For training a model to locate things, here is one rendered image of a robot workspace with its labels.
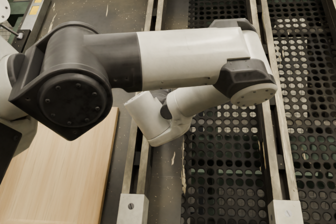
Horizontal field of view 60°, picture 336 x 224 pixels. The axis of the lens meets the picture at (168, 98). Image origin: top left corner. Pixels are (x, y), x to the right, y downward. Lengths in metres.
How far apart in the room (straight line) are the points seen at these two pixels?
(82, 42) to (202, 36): 0.17
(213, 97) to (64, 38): 0.28
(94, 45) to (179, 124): 0.27
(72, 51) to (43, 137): 0.62
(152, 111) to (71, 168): 0.36
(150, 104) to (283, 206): 0.39
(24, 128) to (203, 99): 0.31
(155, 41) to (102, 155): 0.53
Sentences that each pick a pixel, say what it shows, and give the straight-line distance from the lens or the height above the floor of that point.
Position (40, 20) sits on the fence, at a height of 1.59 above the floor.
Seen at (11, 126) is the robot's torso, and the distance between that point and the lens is 0.48.
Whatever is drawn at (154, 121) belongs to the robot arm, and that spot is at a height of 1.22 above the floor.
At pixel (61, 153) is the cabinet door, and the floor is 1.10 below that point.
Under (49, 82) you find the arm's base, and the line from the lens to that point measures 0.36.
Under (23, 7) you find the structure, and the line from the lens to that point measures 1.52.
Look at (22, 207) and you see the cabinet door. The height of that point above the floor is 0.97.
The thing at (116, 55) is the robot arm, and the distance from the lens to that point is 0.40.
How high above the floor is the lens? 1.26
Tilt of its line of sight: level
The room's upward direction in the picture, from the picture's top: straight up
